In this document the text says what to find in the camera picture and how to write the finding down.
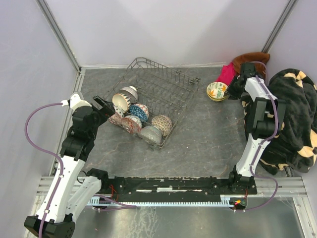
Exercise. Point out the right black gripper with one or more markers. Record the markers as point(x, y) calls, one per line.
point(234, 95)

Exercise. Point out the blue triangle pattern bowl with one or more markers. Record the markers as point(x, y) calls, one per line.
point(139, 110)

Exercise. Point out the pink cloth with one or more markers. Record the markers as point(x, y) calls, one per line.
point(228, 72)

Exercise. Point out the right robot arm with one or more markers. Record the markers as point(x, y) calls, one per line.
point(264, 121)

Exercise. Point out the brown cloth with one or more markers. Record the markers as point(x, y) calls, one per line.
point(249, 57)

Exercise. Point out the orange flower leaf bowl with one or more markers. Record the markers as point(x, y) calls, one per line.
point(216, 89)

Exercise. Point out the black base bar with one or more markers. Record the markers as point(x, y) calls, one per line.
point(167, 189)

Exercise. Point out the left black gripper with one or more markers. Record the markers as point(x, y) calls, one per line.
point(106, 110)

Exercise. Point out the light blue cable duct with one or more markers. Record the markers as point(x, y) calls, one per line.
point(224, 202)

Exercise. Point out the grey hexagon pattern bowl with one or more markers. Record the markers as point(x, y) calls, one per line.
point(152, 133)

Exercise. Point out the red geometric pattern bowl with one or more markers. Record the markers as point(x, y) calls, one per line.
point(132, 124)

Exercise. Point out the cream bowl orange rim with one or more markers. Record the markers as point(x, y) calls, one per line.
point(121, 101)

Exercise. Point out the purple striped bowl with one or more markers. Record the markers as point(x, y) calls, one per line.
point(131, 92)

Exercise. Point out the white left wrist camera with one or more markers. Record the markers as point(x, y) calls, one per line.
point(75, 101)

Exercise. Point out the grey wire dish rack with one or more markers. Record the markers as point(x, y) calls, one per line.
point(164, 90)

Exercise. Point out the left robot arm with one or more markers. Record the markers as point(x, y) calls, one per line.
point(56, 217)

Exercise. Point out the brown dotted pattern bowl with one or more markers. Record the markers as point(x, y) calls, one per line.
point(163, 123)

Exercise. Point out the yellow rim blue pattern bowl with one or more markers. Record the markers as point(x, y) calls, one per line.
point(218, 99)

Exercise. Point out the black flower blanket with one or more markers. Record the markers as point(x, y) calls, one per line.
point(296, 145)

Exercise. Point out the red diamond pattern bowl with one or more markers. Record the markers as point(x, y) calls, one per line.
point(116, 118)

